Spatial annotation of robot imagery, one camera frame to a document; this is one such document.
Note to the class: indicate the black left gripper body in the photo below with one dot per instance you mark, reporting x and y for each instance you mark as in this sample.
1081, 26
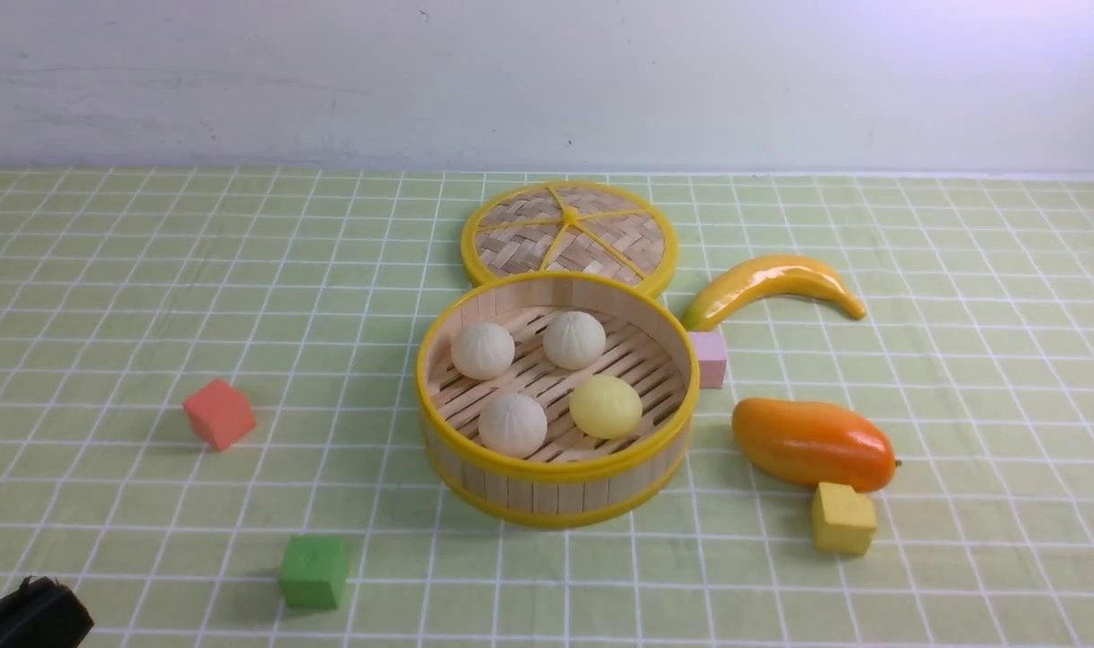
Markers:
43, 612

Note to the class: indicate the yellow bun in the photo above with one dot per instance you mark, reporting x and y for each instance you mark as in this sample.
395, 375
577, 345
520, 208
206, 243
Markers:
606, 407

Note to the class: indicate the yellow plastic banana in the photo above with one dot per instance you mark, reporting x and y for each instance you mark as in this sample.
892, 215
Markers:
765, 277

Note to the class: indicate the bamboo steamer tray yellow rim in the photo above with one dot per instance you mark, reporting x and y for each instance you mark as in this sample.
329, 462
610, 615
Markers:
573, 479

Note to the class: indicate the pink foam cube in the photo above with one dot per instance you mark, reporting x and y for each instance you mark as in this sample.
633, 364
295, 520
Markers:
712, 356

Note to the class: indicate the green foam cube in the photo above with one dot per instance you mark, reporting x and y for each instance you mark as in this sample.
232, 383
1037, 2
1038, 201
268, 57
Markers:
314, 571

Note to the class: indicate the orange plastic mango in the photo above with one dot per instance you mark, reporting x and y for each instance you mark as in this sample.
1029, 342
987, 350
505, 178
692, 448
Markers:
806, 443

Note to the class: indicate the red foam cube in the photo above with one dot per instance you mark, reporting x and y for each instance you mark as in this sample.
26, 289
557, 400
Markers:
219, 414

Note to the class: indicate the yellow foam cube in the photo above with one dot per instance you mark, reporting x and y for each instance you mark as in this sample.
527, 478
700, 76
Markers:
843, 521

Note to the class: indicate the white bun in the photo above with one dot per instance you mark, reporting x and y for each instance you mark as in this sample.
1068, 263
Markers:
574, 340
513, 424
483, 351

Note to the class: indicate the green checkered tablecloth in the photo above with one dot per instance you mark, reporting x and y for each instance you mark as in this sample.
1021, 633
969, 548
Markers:
125, 290

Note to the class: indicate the woven bamboo steamer lid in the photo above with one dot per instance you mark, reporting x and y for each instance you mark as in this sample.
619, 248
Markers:
572, 226

